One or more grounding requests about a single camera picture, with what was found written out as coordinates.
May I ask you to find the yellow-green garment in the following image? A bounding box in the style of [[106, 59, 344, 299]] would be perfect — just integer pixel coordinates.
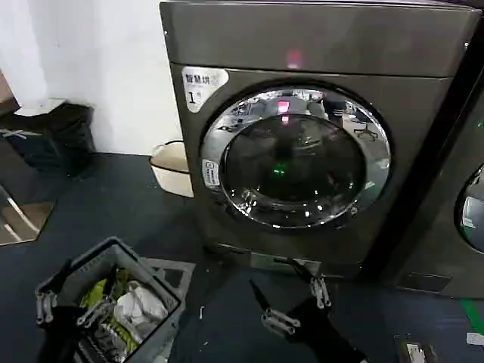
[[78, 267, 140, 353]]

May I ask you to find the white sheet of paper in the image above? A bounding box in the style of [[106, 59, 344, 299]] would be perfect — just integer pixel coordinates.
[[14, 97, 68, 117]]

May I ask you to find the white garment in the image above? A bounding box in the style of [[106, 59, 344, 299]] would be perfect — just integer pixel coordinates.
[[112, 284, 170, 330]]

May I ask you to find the black bin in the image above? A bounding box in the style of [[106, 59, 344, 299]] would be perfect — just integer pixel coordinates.
[[0, 98, 96, 179]]

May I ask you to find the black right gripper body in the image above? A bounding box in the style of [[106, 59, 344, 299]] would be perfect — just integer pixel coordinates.
[[286, 294, 368, 363]]

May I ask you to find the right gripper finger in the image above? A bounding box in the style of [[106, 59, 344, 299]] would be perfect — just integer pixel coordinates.
[[273, 258, 333, 309], [248, 278, 303, 337]]

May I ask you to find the small pale floor box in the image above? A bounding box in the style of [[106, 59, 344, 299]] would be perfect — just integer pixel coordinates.
[[392, 331, 436, 363]]

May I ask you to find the grey plastic laundry basket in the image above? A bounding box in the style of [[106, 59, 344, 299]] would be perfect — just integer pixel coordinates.
[[34, 236, 186, 363]]

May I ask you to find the round door with green glow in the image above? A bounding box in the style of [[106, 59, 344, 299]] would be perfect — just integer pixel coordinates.
[[453, 162, 484, 255]]

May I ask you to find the brown cardboard box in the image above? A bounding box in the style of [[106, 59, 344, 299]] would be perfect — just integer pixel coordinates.
[[0, 70, 17, 104]]

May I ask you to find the shiny metal floor plate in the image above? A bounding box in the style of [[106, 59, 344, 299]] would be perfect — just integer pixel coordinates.
[[0, 184, 57, 247]]

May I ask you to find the large white label sticker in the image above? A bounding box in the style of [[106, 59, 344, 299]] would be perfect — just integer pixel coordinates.
[[181, 66, 231, 114]]

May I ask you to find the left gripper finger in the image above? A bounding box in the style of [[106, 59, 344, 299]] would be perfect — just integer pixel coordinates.
[[76, 280, 124, 327], [35, 278, 67, 324]]

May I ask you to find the small white label sticker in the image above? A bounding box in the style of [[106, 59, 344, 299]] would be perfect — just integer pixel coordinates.
[[201, 158, 222, 190]]

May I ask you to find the cream plastic basin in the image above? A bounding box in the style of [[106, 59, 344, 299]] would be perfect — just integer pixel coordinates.
[[150, 139, 196, 199]]

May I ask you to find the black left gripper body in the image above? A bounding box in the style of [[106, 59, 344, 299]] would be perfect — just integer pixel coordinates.
[[36, 304, 91, 363]]

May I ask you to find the grey front-loading dryer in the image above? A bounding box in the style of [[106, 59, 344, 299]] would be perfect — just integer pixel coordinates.
[[158, 0, 483, 289]]

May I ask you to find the grey dryer with dark side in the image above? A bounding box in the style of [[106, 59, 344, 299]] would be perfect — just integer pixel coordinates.
[[385, 22, 484, 295]]

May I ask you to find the round glass dryer door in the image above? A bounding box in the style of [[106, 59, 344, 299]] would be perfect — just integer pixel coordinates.
[[200, 77, 392, 231]]

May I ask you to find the green floor tape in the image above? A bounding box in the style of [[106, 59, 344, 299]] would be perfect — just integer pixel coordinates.
[[458, 296, 484, 327]]

